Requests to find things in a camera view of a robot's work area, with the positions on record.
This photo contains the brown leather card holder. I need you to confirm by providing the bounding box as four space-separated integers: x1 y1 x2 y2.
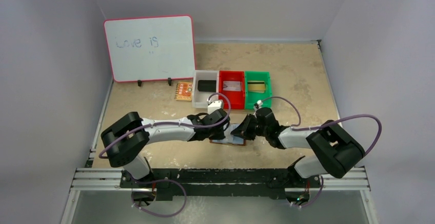
209 124 246 146

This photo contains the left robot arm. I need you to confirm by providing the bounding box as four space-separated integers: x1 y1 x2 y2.
99 109 230 188

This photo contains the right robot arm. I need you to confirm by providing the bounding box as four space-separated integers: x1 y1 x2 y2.
231 108 366 187

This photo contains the silver card in red bin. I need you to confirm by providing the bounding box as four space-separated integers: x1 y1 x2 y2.
222 81 242 92

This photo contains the black card in white bin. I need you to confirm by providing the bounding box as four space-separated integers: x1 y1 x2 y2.
197 79 216 93

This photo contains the gold card in green bin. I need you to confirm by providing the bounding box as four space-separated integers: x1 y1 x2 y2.
247 81 266 93

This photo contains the orange patterned card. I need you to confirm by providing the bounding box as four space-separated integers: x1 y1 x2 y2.
174 82 193 101

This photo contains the red plastic bin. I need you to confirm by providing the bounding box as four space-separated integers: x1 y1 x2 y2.
219 71 245 110

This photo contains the white plastic bin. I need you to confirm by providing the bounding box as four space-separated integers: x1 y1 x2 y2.
192 70 219 109

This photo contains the green plastic bin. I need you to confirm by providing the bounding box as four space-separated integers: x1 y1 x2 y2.
244 71 272 110

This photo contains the pink framed whiteboard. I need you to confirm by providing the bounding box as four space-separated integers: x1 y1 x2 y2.
103 15 196 83

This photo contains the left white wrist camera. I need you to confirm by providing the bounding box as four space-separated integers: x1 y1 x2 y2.
207 99 224 114

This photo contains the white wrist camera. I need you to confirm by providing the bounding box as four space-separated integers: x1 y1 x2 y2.
253 100 263 111
207 99 224 114

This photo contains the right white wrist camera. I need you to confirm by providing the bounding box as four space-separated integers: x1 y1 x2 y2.
253 100 263 111

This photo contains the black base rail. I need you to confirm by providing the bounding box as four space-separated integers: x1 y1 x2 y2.
120 168 321 201

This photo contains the aluminium frame rail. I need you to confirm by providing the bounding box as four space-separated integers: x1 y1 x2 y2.
61 168 378 223

